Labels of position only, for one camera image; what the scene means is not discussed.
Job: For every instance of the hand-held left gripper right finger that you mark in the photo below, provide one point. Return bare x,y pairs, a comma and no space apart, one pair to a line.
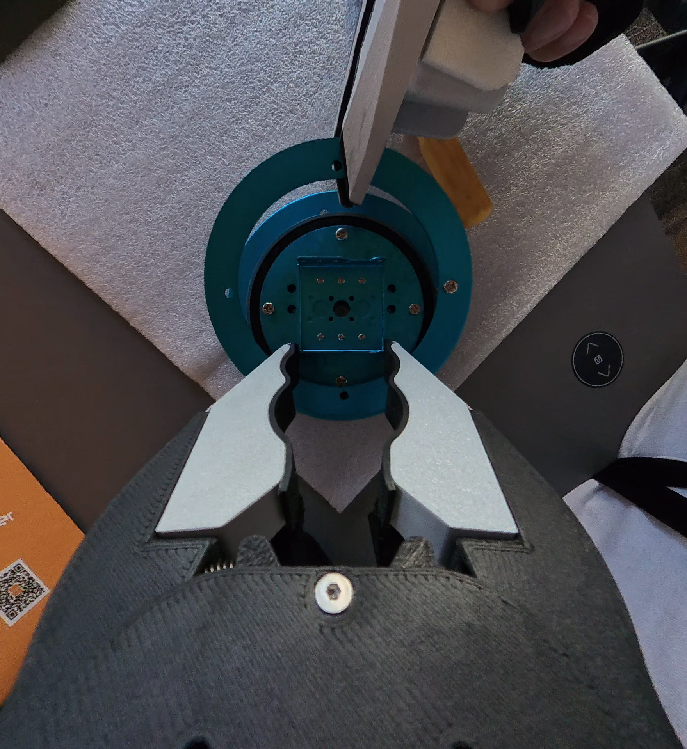
449,468

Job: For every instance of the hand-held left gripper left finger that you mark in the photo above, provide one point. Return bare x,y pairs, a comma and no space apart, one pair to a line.
226,468

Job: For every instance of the blue round metal turntable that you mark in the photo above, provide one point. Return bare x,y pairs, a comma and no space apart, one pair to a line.
232,263

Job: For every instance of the person's right hand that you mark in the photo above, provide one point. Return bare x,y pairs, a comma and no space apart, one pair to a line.
560,29

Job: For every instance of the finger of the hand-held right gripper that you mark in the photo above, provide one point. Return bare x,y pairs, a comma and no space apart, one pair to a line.
378,88

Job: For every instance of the orange cardboard box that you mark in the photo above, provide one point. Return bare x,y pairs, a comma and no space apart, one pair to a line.
15,497

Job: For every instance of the white foam sheet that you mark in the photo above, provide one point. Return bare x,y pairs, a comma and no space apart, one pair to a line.
115,146

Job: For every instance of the round black desk control panel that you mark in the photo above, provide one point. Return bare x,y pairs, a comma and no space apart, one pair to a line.
597,359

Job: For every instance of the dark grey desk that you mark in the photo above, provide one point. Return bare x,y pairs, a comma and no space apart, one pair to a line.
86,380

